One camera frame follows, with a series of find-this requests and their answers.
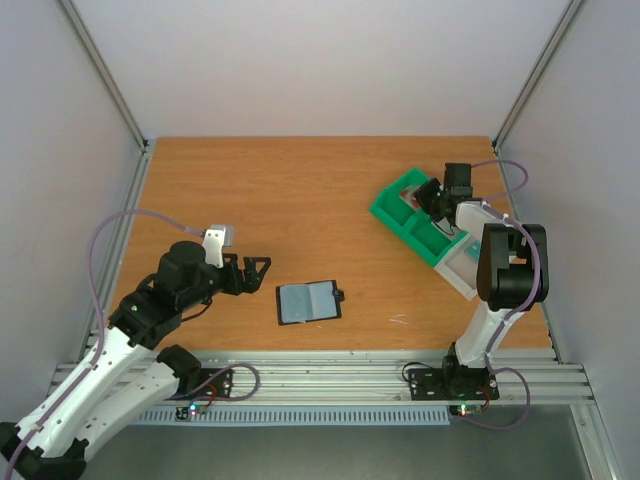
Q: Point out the black leather card holder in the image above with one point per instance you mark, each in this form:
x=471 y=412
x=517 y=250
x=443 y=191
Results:
x=308 y=302

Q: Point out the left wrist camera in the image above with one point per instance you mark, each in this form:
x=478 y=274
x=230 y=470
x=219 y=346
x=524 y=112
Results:
x=215 y=239

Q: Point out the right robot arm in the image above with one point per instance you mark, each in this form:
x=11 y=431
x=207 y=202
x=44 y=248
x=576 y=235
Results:
x=511 y=277

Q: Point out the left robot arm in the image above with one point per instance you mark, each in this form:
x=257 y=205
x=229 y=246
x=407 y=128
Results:
x=57 y=439

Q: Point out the green plastic compartment tray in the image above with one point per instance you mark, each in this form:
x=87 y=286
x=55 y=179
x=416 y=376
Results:
x=414 y=227

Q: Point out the white plastic bin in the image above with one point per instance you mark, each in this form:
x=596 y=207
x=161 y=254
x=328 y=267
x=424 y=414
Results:
x=458 y=269

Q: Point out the teal card in bin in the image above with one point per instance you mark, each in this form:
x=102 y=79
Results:
x=473 y=251

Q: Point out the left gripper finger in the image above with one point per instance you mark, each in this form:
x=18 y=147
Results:
x=255 y=269
x=251 y=282

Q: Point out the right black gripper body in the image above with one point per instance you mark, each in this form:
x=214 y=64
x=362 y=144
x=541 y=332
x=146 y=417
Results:
x=435 y=198

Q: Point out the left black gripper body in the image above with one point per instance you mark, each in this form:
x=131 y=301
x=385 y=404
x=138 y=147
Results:
x=231 y=286

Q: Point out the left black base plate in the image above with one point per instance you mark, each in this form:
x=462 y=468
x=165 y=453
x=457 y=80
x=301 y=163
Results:
x=201 y=385

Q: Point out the right aluminium frame post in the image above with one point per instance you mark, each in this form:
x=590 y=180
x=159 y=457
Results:
x=560 y=31

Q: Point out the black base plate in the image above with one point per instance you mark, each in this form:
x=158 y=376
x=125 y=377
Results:
x=201 y=385
x=430 y=384

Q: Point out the aluminium frame post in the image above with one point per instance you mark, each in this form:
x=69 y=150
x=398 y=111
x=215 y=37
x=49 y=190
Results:
x=80 y=30
x=560 y=31

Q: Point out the grey slotted cable duct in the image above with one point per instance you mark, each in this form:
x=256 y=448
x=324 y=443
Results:
x=283 y=416

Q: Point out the left aluminium frame post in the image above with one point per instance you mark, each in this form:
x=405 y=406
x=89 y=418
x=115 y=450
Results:
x=80 y=30

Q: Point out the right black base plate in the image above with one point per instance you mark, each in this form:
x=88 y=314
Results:
x=430 y=384

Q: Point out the aluminium front rail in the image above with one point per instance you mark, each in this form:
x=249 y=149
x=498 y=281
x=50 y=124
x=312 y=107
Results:
x=374 y=376

